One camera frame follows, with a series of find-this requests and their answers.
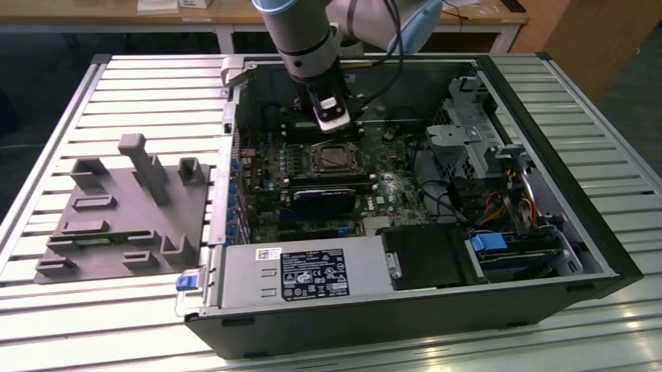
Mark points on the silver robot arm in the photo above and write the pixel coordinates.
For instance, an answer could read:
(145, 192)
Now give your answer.
(300, 46)

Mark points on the CPU socket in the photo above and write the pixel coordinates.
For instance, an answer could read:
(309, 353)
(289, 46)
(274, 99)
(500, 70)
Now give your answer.
(312, 171)

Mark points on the black drive bay cover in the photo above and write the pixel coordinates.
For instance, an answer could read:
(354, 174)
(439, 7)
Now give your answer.
(424, 255)

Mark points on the silver coin battery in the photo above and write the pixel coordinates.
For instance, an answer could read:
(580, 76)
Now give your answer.
(389, 134)

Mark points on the green motherboard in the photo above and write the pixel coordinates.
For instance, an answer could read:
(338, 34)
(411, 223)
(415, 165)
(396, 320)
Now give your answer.
(404, 166)

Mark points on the silver perforated drive cage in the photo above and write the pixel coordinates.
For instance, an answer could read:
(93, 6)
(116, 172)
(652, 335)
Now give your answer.
(451, 135)

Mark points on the black graphics card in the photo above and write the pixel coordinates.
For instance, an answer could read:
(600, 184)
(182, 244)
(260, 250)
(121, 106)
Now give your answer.
(324, 201)

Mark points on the grey case latch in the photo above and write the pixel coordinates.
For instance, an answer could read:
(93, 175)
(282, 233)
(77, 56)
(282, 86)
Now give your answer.
(233, 69)

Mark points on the silver chipset heatsink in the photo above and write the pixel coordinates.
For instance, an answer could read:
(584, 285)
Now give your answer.
(379, 224)

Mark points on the hard disk in blue carrier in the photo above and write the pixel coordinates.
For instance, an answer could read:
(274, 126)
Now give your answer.
(489, 244)

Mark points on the small black device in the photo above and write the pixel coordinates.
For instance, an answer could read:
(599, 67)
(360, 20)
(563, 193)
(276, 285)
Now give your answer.
(513, 5)

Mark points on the small white box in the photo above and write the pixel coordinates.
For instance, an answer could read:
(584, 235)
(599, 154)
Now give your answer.
(196, 4)

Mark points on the silver power supply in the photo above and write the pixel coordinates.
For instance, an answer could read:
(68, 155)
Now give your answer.
(244, 271)

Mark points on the grey parts rack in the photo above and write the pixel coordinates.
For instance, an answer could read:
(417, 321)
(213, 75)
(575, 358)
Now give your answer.
(130, 217)

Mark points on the wooden cabinet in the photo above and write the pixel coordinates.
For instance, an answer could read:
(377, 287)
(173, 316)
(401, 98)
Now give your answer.
(611, 38)

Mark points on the green RAM stick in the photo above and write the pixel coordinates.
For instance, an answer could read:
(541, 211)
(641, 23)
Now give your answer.
(130, 233)

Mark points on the blue plastic latch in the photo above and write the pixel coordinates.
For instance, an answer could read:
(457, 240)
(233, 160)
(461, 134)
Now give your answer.
(188, 283)

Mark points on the black open PC case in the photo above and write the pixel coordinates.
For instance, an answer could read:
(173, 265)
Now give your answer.
(415, 329)

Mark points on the wooden desk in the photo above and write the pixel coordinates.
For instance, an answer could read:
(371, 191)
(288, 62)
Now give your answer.
(78, 17)

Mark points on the white wrist camera with mount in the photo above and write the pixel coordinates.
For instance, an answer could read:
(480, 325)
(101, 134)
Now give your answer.
(334, 120)

